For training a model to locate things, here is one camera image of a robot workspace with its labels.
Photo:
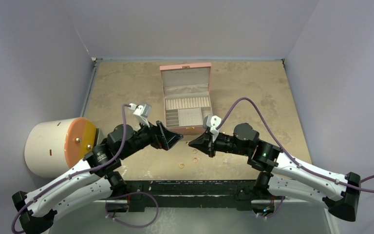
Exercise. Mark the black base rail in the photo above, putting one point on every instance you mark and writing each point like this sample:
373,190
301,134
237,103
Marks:
242,195

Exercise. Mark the pink jewelry box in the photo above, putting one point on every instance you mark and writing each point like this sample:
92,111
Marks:
187,102

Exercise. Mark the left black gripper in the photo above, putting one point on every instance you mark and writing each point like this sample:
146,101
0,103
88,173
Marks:
166,138

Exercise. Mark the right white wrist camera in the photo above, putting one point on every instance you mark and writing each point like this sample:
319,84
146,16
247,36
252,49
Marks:
211,124

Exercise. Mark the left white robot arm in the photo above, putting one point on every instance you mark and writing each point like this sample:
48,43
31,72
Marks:
93,177

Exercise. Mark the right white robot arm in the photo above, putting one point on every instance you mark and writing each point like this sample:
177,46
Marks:
283,176

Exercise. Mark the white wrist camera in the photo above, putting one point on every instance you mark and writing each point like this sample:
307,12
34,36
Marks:
141,112
211,124

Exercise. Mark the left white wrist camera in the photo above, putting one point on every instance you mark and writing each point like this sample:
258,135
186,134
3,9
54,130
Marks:
141,112

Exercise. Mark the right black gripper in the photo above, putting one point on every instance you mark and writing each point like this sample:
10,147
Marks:
210,144

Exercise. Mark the white cylinder orange lid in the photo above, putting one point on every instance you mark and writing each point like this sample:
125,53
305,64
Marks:
54,147

